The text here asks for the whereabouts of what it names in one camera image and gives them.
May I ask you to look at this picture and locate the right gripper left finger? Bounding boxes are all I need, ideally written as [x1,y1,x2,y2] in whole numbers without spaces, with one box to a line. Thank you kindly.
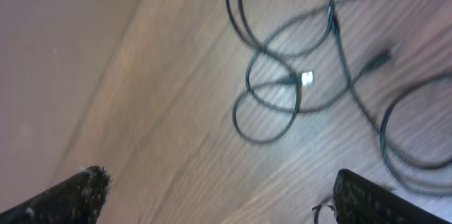
[1,166,112,224]

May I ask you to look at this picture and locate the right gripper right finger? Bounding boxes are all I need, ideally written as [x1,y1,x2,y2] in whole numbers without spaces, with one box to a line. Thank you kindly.
[333,169,450,224]

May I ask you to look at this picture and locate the black USB cable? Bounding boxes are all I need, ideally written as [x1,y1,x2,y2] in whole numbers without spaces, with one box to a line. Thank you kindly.
[378,71,452,196]
[292,0,452,196]
[225,0,336,146]

